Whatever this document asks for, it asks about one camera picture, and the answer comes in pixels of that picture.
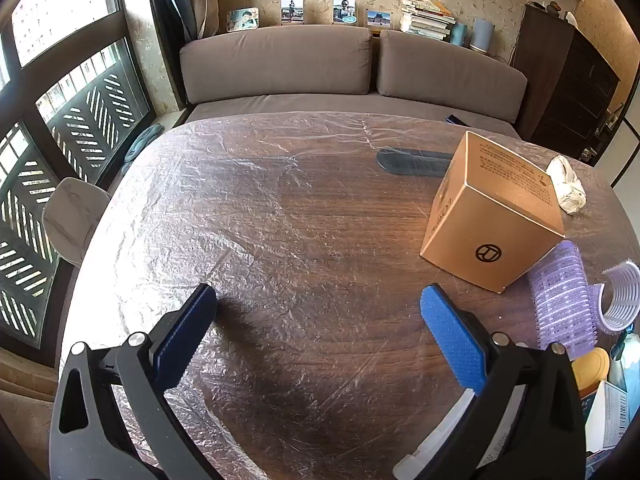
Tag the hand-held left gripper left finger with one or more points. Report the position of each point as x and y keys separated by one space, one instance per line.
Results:
x=182 y=340

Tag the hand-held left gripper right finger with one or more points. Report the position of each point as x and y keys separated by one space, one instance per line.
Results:
x=452 y=335

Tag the gold cardboard box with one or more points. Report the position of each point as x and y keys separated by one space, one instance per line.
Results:
x=495 y=220

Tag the white medicine box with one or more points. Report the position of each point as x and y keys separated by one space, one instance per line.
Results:
x=607 y=415

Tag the white plastic item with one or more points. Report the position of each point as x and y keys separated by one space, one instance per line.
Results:
x=440 y=440

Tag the purple hair roller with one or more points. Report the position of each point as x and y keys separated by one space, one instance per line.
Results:
x=560 y=300

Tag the small yellow cup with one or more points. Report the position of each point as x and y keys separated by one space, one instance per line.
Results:
x=592 y=370

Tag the clear plastic table cover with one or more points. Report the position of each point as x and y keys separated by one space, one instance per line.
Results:
x=300 y=210

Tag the black comb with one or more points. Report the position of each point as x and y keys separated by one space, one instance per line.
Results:
x=410 y=162

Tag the white lavender hair roller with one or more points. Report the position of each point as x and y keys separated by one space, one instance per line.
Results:
x=625 y=285

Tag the crumpled white tissue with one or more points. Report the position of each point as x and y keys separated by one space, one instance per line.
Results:
x=567 y=185

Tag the pair of grey slippers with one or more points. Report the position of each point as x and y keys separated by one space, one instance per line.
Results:
x=142 y=140

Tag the dark blue flat item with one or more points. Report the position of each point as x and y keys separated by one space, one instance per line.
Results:
x=457 y=120

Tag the black framed window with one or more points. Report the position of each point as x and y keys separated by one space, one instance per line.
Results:
x=75 y=110

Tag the brown sofa back cushion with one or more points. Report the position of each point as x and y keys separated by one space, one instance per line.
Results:
x=445 y=75
x=275 y=60

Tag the dark wooden cabinet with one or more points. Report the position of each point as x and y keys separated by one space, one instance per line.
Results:
x=570 y=80

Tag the grey cylinder speaker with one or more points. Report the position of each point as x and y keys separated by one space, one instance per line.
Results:
x=482 y=35

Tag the stack of books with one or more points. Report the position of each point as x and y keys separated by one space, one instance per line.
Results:
x=425 y=17

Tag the building photo print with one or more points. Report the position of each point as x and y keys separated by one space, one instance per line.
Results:
x=378 y=18

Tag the tilted photo print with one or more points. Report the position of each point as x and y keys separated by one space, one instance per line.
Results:
x=243 y=19

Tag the beige curtain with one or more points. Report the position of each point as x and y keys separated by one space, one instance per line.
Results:
x=195 y=0

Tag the portrait photo print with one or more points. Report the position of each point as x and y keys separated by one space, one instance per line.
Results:
x=345 y=10

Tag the standing figure photo print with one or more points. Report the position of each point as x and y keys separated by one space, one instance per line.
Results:
x=292 y=10

